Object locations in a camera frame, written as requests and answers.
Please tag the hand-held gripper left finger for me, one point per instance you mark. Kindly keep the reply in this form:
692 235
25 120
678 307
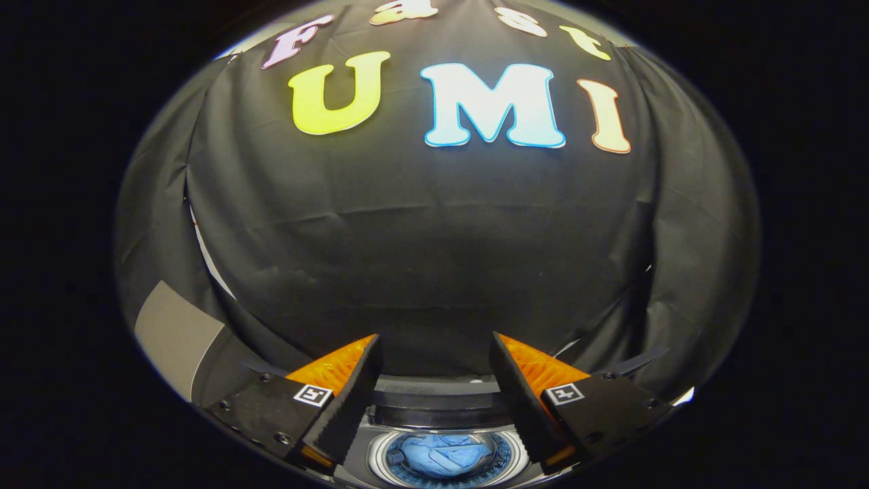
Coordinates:
349 397

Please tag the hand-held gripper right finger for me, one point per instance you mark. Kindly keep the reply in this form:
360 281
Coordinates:
519 397

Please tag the grey washing machine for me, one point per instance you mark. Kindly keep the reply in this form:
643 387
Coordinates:
434 394

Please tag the light blue polo shirt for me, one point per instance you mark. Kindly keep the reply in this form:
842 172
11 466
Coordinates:
441 455

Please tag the white flat board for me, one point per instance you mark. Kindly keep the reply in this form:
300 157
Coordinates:
684 396

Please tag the black backdrop cloth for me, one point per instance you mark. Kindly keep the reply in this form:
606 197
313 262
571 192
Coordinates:
407 238

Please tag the grey cabinet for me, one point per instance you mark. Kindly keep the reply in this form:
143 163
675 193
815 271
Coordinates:
176 333

